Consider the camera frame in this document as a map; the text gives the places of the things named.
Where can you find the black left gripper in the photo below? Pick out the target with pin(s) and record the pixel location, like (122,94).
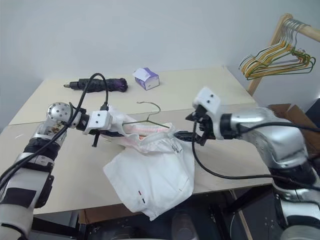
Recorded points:
(96,140)

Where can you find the folded purple umbrella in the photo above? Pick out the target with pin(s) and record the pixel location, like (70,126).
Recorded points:
(115,84)

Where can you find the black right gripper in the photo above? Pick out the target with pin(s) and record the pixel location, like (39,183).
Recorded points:
(205,127)

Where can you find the open brown cardboard box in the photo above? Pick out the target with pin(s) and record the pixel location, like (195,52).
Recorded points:
(295,113)

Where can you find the thin wooden stick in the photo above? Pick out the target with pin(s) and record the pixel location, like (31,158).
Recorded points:
(241,215)

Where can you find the purple white tissue box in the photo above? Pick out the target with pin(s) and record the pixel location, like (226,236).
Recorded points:
(148,80)

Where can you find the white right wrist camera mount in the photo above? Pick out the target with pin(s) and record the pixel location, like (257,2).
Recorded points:
(207,100)

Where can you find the wooden clothes rack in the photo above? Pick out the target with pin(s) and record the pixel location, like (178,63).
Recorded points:
(310,31)

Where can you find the white shirt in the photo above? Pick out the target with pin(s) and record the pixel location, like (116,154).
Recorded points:
(150,175)

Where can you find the dark rounded shape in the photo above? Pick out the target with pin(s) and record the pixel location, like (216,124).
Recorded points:
(183,225)
(125,233)

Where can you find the brown cardboard under table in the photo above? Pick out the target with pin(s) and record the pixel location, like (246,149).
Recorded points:
(107,216)

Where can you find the bunch of coloured hangers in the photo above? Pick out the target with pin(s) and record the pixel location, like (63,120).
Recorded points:
(270,56)

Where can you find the black table frame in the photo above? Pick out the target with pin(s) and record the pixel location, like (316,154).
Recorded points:
(82,230)

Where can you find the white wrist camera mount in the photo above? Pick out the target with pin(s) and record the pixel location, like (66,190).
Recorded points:
(98,121)
(207,100)

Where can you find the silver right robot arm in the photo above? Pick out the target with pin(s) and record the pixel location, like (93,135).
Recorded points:
(275,130)

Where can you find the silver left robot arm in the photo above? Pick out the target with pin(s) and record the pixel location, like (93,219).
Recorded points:
(56,111)

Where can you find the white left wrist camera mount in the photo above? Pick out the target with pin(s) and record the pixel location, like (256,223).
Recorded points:
(98,121)

